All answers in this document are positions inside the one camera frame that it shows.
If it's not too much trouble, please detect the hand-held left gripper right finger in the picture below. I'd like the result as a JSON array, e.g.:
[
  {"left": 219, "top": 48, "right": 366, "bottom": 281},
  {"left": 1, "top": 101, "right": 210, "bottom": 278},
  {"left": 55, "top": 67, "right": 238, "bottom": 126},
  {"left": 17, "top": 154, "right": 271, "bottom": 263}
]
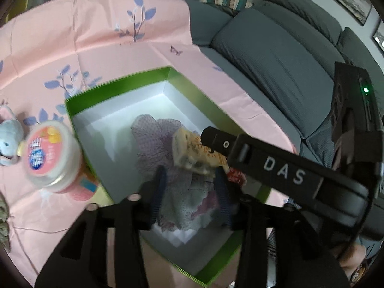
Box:
[{"left": 214, "top": 167, "right": 351, "bottom": 288}]

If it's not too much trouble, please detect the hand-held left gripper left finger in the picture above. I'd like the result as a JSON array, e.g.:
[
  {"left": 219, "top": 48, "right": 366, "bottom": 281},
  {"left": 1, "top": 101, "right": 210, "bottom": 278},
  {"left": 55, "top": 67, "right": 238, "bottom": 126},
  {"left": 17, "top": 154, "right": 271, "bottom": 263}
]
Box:
[{"left": 34, "top": 166, "right": 168, "bottom": 288}]

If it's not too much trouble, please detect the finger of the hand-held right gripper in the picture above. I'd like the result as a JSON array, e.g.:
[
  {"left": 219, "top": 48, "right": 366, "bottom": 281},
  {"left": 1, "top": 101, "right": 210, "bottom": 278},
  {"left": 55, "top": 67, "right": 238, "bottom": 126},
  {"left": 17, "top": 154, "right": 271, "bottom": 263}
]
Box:
[{"left": 200, "top": 127, "right": 261, "bottom": 173}]

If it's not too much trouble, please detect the red and white sock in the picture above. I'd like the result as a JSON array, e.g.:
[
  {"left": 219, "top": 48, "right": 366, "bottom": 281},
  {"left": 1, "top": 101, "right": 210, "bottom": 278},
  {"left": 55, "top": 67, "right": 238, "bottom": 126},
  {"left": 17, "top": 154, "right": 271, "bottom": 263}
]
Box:
[{"left": 226, "top": 169, "right": 247, "bottom": 186}]

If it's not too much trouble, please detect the yellow patterned sock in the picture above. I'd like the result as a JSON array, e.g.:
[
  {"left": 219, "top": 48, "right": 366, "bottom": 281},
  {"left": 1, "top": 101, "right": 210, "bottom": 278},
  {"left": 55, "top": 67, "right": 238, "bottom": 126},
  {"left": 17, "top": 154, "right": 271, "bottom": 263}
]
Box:
[{"left": 172, "top": 127, "right": 230, "bottom": 175}]

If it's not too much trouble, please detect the purple checked mesh scrunchie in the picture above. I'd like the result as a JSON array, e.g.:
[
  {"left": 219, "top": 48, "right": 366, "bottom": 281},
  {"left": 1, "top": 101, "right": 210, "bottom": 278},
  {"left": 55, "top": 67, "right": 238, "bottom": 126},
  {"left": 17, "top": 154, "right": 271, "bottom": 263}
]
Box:
[{"left": 131, "top": 114, "right": 221, "bottom": 233}]

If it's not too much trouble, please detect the green cardboard box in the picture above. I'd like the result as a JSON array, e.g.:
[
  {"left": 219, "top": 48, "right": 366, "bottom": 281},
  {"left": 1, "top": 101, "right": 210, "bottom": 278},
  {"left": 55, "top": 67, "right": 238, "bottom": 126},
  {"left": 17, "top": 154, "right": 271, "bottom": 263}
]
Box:
[{"left": 64, "top": 65, "right": 272, "bottom": 287}]

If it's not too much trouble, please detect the grey sofa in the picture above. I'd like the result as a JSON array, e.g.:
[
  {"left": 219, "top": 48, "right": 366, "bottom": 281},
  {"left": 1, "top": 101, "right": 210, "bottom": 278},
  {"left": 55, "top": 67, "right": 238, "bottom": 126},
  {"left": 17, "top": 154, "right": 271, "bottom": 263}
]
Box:
[{"left": 180, "top": 0, "right": 384, "bottom": 186}]

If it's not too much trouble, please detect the pink canister with clear lid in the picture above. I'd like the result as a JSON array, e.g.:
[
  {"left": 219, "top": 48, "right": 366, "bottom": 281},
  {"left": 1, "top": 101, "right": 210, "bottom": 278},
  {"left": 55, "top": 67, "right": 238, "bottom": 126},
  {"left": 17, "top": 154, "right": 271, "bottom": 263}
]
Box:
[{"left": 22, "top": 120, "right": 99, "bottom": 202}]

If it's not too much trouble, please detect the striped patterned pillow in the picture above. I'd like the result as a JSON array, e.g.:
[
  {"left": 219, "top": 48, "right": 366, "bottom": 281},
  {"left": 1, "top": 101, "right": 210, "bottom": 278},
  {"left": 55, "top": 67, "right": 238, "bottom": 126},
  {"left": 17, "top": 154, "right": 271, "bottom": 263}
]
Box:
[{"left": 199, "top": 0, "right": 255, "bottom": 16}]

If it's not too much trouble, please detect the dark olive cloth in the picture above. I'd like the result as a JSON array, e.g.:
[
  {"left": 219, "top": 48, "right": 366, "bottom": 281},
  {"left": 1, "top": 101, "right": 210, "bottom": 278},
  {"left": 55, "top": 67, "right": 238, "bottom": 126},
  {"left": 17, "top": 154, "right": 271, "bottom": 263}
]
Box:
[{"left": 0, "top": 198, "right": 12, "bottom": 254}]

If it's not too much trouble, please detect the blue plush elephant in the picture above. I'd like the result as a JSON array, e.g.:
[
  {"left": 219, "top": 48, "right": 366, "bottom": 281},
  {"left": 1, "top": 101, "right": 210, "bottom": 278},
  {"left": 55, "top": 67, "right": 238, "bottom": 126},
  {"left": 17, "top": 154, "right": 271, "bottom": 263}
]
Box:
[{"left": 0, "top": 103, "right": 26, "bottom": 167}]

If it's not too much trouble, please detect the pink floral bedsheet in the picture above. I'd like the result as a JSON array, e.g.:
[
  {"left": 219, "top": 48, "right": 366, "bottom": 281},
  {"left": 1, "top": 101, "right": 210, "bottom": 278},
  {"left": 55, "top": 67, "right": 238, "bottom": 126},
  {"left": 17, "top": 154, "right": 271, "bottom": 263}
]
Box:
[{"left": 0, "top": 0, "right": 300, "bottom": 288}]

